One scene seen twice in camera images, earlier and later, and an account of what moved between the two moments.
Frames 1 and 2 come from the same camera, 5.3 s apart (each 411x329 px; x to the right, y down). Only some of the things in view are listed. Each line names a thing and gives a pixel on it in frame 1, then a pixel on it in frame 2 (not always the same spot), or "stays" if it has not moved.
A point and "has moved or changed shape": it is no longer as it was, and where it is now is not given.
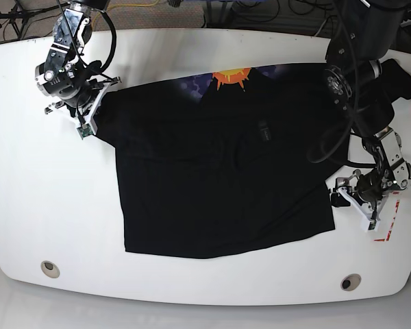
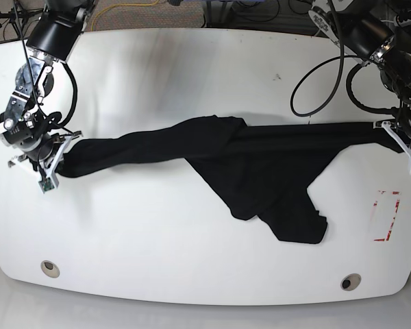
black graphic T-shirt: x=211 y=159 has moved or changed shape
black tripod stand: x=19 y=16 stays
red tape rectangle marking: x=392 y=221 stays
